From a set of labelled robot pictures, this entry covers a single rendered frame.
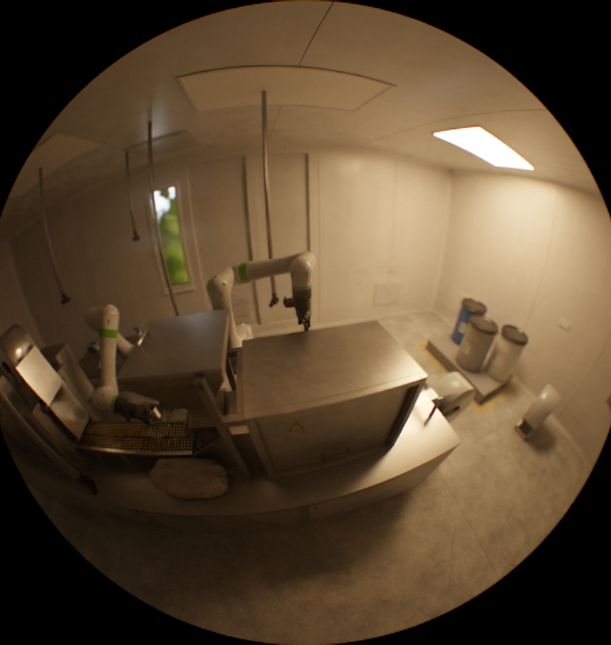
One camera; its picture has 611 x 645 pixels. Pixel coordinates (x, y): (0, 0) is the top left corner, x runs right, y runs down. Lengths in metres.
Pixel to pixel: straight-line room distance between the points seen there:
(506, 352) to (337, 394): 2.53
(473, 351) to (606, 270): 2.02
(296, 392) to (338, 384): 0.15
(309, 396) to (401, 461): 0.71
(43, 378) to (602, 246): 4.55
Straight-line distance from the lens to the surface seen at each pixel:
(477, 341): 2.88
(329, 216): 3.13
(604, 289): 3.24
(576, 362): 3.42
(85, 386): 1.82
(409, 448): 1.33
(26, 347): 1.49
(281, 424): 0.81
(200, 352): 0.69
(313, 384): 0.78
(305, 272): 0.99
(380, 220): 3.48
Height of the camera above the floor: 1.91
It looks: 31 degrees down
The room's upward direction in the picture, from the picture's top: 2 degrees counter-clockwise
